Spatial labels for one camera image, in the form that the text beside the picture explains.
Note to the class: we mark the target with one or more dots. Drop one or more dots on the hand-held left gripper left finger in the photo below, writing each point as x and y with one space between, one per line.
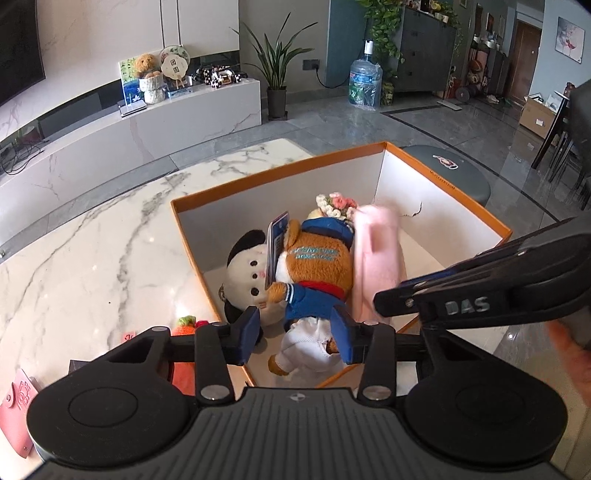
248 333

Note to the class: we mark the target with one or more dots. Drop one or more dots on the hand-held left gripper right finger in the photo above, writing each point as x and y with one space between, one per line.
344 338

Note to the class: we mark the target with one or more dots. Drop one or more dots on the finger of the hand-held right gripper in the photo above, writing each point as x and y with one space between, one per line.
397 300
521 249

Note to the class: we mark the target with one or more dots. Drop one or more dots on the pink plush cloth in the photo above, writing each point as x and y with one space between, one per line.
376 258

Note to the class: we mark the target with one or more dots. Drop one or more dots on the orange-rimmed white box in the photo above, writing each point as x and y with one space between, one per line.
415 184

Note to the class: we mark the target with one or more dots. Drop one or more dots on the person's right hand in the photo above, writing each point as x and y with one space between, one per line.
570 364

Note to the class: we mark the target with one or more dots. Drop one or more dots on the black and white panda plush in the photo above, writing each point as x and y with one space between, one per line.
247 272

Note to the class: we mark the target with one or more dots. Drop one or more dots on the orange carrot plush toy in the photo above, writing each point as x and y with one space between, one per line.
183 329

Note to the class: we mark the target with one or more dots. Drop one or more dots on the brown bear plush blue outfit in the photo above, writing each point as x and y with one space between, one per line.
318 263

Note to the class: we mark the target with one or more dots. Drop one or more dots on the blue hang tag card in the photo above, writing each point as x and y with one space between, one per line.
277 240

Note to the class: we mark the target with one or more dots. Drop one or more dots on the grey round stool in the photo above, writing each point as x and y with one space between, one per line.
443 170

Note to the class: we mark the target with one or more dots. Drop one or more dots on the small knitted flower bouquet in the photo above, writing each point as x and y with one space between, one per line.
334 205

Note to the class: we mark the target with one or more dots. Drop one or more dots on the small red card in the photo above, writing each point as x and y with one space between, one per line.
129 336

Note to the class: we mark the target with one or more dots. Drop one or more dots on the dark dining chair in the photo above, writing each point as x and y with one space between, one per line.
581 138

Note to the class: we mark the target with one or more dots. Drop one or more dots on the dark dining table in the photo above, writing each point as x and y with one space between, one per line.
556 124

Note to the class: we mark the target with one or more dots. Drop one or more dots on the brown cardboard carton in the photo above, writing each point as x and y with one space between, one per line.
536 117

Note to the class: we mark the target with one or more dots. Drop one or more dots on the white floor scale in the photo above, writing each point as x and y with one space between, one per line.
448 105

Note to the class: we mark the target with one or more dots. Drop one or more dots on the black dumbbell weight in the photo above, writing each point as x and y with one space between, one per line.
462 93

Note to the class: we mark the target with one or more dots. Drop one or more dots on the cluttered dark shelf unit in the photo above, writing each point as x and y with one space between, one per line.
485 69

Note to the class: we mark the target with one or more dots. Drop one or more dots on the brown wooden door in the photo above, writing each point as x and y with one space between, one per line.
526 60

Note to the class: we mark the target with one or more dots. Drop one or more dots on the dark grey drawer cabinet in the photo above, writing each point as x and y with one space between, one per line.
425 55

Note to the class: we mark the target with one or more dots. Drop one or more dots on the blue water dispenser bottle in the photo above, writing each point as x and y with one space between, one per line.
364 85

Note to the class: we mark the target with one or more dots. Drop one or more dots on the white marble tv cabinet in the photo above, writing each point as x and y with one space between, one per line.
184 120

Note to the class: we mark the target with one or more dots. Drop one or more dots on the potted green plant black pot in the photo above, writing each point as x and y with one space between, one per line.
276 99

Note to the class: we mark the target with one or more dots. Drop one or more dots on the pink leather card holder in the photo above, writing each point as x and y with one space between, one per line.
16 401

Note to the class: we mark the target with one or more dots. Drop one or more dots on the small wooden easel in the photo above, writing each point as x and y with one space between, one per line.
183 83

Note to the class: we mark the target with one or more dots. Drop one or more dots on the black and white patterned toy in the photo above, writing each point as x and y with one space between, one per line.
217 76

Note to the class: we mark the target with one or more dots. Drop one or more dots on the trailing green ivy plant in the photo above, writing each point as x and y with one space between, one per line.
383 27

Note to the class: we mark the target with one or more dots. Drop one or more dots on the white round paper fan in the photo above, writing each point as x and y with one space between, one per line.
174 67

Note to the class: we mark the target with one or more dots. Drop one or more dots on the green landscape picture card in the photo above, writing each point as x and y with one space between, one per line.
128 83

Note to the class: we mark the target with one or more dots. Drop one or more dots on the small brown teddy bear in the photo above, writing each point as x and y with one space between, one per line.
147 65

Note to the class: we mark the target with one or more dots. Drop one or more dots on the round fan with green print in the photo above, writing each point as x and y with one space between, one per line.
171 50

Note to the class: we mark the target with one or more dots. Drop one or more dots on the black television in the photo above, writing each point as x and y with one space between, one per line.
18 46

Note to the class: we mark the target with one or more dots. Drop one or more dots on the framed wall picture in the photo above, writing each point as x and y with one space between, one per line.
570 37

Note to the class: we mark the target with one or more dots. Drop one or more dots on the dark wall power outlet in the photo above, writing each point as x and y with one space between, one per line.
310 64

